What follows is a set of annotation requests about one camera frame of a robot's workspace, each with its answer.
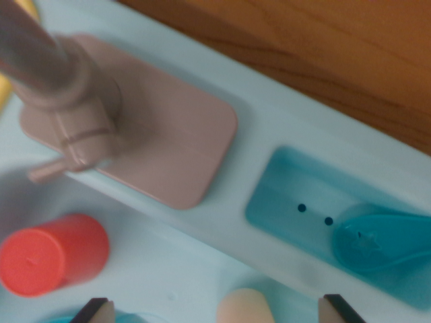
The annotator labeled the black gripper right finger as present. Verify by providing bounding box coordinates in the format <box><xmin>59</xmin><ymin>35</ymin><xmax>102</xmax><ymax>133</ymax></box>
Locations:
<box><xmin>318</xmin><ymin>294</ymin><xmax>366</xmax><ymax>323</ymax></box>

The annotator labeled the red toy tumbler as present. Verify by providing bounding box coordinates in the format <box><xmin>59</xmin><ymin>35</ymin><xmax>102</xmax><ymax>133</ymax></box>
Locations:
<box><xmin>0</xmin><ymin>213</ymin><xmax>110</xmax><ymax>297</ymax></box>

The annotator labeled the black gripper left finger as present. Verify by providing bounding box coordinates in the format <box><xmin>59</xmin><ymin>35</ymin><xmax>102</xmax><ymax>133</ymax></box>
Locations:
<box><xmin>69</xmin><ymin>297</ymin><xmax>115</xmax><ymax>323</ymax></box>

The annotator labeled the cream detergent bottle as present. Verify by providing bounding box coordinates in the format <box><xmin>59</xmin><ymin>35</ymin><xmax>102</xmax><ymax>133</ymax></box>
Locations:
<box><xmin>216</xmin><ymin>289</ymin><xmax>275</xmax><ymax>323</ymax></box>

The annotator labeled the grey toy faucet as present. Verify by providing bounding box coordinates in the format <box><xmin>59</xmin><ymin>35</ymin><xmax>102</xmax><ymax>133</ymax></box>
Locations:
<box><xmin>0</xmin><ymin>0</ymin><xmax>239</xmax><ymax>211</ymax></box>

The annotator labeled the teal slotted spoon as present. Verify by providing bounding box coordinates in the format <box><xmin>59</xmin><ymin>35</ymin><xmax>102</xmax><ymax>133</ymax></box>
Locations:
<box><xmin>331</xmin><ymin>203</ymin><xmax>431</xmax><ymax>275</ymax></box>

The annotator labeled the light blue toy sink unit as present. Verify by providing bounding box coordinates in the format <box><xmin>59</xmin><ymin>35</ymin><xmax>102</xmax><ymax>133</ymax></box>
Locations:
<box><xmin>0</xmin><ymin>0</ymin><xmax>431</xmax><ymax>323</ymax></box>

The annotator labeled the yellow plastic dish rack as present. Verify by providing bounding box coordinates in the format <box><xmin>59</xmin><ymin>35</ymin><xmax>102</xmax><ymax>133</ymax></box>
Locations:
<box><xmin>0</xmin><ymin>0</ymin><xmax>40</xmax><ymax>114</ymax></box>

